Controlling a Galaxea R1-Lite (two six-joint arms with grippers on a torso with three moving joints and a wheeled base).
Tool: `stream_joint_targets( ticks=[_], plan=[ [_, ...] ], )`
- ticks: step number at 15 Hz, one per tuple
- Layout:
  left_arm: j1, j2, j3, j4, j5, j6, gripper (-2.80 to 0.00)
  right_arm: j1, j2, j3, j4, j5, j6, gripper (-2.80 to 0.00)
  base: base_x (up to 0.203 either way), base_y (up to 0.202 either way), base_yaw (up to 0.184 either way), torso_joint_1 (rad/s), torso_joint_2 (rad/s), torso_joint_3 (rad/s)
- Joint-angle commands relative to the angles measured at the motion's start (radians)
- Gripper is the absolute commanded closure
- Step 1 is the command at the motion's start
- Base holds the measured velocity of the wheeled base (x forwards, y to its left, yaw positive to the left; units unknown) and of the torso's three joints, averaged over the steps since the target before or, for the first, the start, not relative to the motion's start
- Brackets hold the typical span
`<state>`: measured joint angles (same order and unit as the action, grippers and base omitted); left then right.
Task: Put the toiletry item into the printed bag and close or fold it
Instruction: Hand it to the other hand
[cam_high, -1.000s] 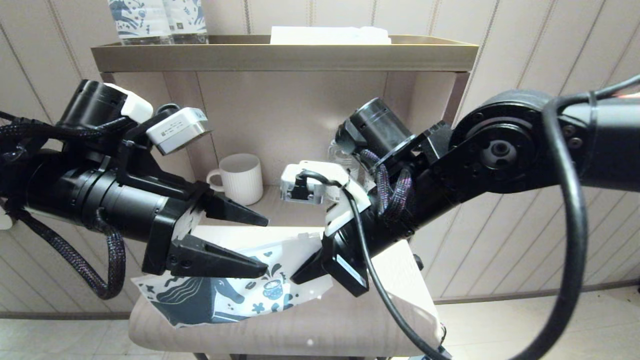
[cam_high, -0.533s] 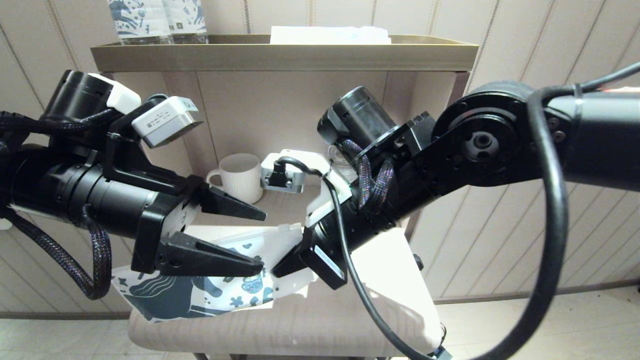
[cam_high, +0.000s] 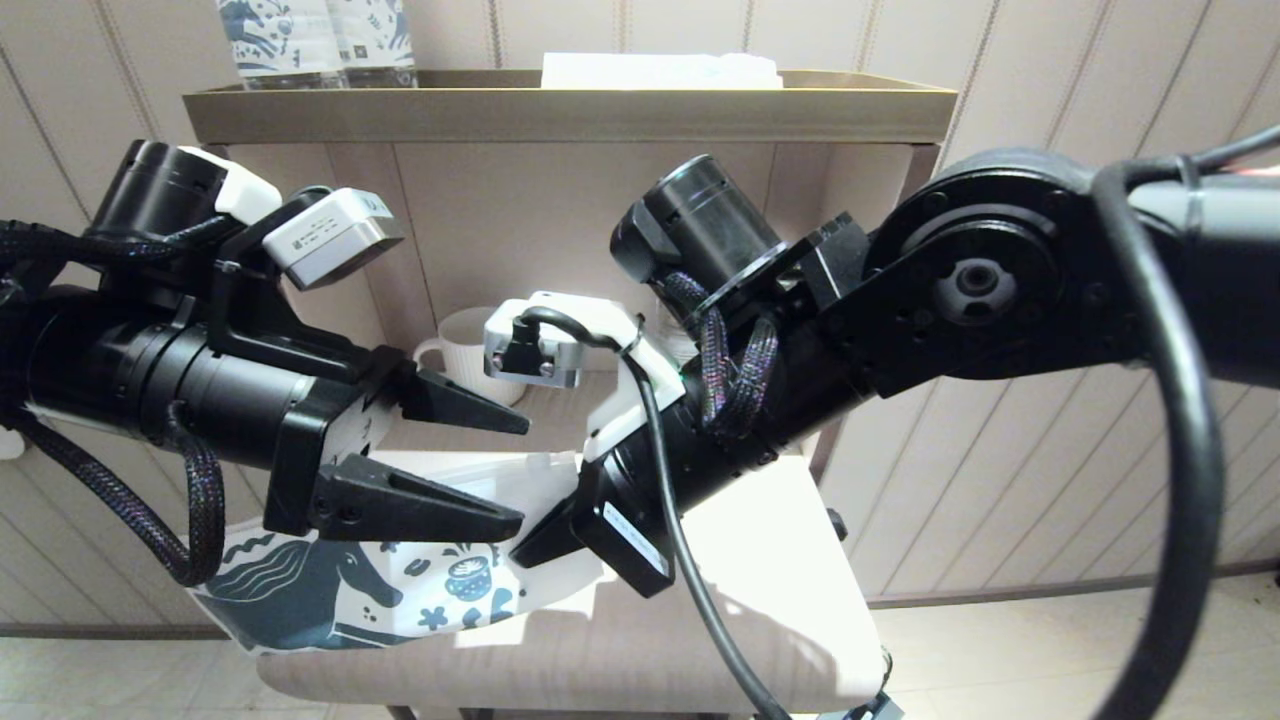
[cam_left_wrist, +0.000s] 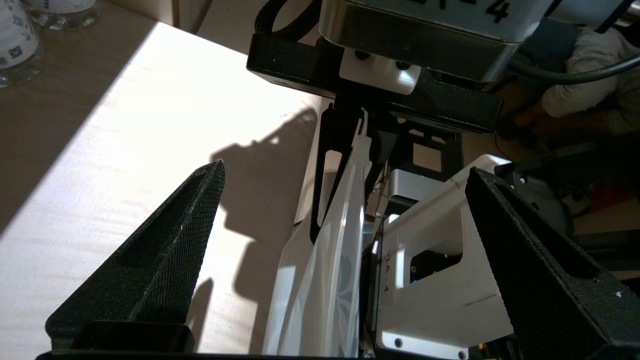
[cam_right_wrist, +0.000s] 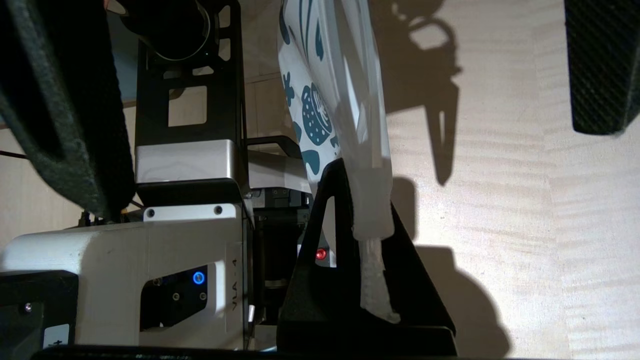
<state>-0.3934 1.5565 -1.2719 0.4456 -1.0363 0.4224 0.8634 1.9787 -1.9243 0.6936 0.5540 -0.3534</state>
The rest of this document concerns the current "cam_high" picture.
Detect braided right arm cable sleeve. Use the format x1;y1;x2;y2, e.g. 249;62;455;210
663;270;781;441

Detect patterned bags on top shelf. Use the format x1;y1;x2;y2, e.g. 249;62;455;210
215;0;349;91

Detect black right camera cable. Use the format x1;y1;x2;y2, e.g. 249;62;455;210
512;125;1280;720

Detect white ribbed mug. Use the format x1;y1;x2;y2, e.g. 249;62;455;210
413;306;531;407

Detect white blue horse print bag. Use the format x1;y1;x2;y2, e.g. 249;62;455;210
188;450;603;657

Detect flat white blue packet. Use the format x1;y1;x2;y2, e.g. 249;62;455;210
540;52;783;91

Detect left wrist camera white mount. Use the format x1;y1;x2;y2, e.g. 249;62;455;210
208;187;407;381

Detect beige wooden shelf cabinet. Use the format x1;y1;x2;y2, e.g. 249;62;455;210
183;70;959;720

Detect braided arm cable sleeve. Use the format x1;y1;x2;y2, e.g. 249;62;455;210
663;270;781;441
0;215;227;589

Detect braided left arm cable sleeve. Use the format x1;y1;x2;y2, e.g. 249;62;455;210
0;215;227;589

